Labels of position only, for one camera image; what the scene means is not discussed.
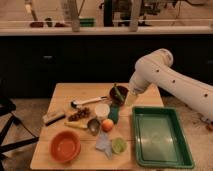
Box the orange peach fruit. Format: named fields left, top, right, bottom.
left=101, top=119, right=114, bottom=132

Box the white handled dish brush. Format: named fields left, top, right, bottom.
left=71, top=96, right=107, bottom=108

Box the green lime cup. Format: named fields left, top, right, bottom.
left=111, top=137, right=127, bottom=154

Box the green vegetable in bowl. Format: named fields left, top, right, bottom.
left=113, top=83, right=124, bottom=102

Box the red orange bowl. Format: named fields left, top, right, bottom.
left=49, top=131, right=81, bottom=163

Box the black chair frame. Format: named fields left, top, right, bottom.
left=0, top=78, right=40, bottom=171

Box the green plastic tray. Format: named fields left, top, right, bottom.
left=132, top=106, right=194, bottom=169

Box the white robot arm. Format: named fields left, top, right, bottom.
left=126, top=48, right=213, bottom=121

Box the metal spoon yellow handle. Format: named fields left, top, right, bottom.
left=65, top=119, right=100, bottom=136

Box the translucent yellowish gripper finger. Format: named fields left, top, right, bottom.
left=125, top=92, right=137, bottom=107

